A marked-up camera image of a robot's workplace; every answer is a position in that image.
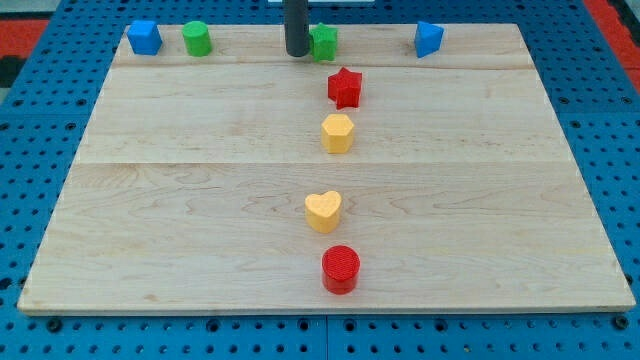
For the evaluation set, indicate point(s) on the red star block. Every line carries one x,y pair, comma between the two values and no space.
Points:
344,88

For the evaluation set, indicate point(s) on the red cylinder block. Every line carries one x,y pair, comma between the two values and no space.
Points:
340,269

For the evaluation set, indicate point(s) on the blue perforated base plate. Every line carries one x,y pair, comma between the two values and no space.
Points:
46,111

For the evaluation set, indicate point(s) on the green star block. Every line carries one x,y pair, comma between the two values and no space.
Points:
323,42

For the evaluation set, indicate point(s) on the wooden board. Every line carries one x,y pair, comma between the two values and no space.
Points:
459,194

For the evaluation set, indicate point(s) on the green cylinder block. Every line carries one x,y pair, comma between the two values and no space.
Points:
197,39

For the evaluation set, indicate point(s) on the blue cube block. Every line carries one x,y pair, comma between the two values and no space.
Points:
144,37

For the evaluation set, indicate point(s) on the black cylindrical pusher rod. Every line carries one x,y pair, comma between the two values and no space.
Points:
296,27

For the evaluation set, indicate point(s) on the yellow heart block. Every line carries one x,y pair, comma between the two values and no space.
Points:
322,211

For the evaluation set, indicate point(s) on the yellow hexagon block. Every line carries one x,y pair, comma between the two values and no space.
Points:
337,133

